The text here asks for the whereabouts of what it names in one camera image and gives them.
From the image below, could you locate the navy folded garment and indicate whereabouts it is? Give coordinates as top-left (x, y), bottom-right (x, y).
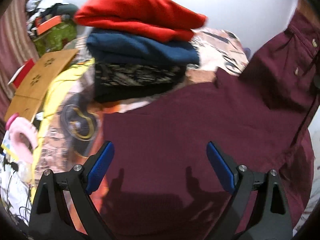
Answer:
top-left (86, 29), bottom-right (200, 66)

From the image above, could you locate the red folded garment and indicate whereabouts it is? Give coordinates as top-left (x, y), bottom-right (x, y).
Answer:
top-left (74, 0), bottom-right (207, 43)

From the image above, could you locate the orange shoe box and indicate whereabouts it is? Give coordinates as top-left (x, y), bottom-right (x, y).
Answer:
top-left (36, 16), bottom-right (62, 35)

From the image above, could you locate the striped red curtain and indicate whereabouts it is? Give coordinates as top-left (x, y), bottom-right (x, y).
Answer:
top-left (1, 0), bottom-right (39, 120)

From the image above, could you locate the green patterned storage box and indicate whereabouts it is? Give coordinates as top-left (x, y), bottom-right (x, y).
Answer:
top-left (32, 20), bottom-right (77, 57)

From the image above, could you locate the dark grey clothes pile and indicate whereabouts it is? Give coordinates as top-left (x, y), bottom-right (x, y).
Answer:
top-left (42, 3), bottom-right (79, 19)

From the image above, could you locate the yellow garment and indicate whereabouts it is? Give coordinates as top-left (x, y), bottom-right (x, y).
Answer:
top-left (30, 58), bottom-right (95, 202)

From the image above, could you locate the red tissue box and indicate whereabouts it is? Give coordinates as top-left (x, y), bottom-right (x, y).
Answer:
top-left (8, 59), bottom-right (35, 90)

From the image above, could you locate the pink plush toy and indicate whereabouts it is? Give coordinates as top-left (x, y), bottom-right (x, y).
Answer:
top-left (6, 113), bottom-right (38, 164)

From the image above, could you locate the maroon button-up shirt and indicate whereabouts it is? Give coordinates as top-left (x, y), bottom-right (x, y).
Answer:
top-left (100, 11), bottom-right (319, 239)

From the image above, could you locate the wooden lap desk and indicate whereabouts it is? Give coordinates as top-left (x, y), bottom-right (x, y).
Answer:
top-left (4, 49), bottom-right (79, 122)

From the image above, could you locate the newspaper print bed blanket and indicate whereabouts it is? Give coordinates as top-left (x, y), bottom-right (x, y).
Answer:
top-left (31, 27), bottom-right (251, 235)

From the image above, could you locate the black patterned folded garment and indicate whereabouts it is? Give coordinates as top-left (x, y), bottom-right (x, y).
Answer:
top-left (94, 62), bottom-right (187, 103)

